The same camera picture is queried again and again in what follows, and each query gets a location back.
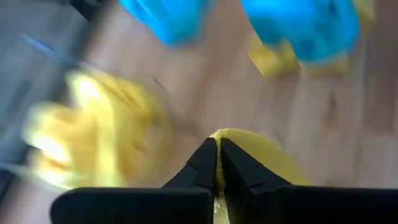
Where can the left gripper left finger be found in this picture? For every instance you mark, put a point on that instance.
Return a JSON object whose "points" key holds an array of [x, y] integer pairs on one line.
{"points": [[192, 174]]}

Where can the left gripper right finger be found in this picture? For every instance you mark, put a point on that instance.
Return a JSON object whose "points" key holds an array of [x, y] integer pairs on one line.
{"points": [[245, 174]]}

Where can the yellow microfiber towel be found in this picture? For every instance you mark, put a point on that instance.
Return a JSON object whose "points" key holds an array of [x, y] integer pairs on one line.
{"points": [[264, 152], [270, 62], [99, 130]]}

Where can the blue microfiber towel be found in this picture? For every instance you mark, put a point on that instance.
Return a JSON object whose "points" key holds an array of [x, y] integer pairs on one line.
{"points": [[304, 31], [168, 21]]}

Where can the small clear plastic basket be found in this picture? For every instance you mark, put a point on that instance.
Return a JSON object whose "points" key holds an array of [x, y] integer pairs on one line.
{"points": [[12, 169]]}

